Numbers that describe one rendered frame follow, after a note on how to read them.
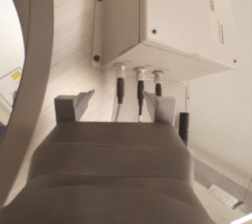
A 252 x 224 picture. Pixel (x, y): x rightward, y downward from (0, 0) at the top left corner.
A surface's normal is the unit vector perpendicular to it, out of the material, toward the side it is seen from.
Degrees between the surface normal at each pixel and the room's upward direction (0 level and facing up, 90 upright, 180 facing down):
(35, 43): 90
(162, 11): 90
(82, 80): 90
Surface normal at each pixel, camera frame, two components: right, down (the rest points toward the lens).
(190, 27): 0.51, -0.11
